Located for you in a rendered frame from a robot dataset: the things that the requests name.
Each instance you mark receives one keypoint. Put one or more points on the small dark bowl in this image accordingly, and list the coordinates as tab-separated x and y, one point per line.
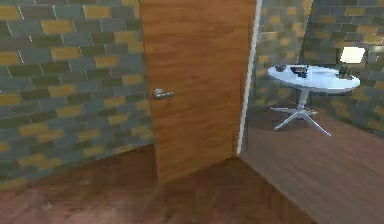
280	68

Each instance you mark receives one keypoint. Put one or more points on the black rectangular tray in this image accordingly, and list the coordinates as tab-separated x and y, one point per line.
299	71

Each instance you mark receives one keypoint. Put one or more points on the brown wooden room door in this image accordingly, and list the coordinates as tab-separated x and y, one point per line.
196	83

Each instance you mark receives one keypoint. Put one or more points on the white round pedestal table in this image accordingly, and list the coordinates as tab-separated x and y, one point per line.
313	81

